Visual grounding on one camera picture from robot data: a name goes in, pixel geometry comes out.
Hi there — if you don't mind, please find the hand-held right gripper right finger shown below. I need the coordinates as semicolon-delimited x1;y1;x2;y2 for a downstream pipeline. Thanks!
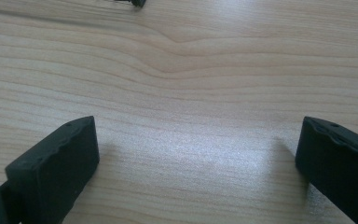
295;116;358;224

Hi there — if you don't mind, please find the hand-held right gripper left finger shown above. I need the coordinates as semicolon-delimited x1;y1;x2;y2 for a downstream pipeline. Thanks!
0;115;101;224

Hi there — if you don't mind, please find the small black object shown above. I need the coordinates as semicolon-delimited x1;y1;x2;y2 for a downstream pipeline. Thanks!
115;0;147;8

